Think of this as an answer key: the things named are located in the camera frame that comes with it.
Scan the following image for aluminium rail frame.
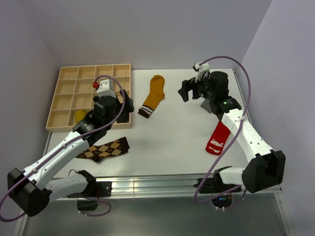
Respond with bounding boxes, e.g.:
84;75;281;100
14;69;296;236

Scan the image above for brown argyle sock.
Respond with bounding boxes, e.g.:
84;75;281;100
76;137;130;163

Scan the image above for mustard yellow striped sock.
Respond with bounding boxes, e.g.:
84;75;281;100
138;75;165;118

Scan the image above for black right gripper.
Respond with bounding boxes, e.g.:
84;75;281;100
178;72;216;102

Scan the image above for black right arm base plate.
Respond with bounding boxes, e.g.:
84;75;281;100
199;177;236;194

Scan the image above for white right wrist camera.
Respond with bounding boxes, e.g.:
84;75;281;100
192;62;210;83

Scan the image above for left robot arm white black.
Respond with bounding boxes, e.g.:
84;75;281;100
7;89;134;217

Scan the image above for grey sock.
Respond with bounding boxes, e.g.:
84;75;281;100
200;99;212;113

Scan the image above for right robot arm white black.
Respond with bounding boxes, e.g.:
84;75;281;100
178;71;285;193

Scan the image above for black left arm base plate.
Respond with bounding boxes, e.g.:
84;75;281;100
67;181;112;199

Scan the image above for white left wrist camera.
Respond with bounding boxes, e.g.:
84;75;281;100
93;79;116;98

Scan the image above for wooden compartment tray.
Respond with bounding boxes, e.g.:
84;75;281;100
46;63;131;132

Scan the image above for red white fluffy sock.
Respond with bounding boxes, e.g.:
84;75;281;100
205;121;230;156

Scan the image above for black box under rail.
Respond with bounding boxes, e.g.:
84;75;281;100
77;200;98;212

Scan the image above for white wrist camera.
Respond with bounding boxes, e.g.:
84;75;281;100
192;62;210;83
93;79;116;98

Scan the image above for rolled mustard sock in tray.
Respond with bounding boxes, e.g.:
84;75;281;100
75;109;87;124

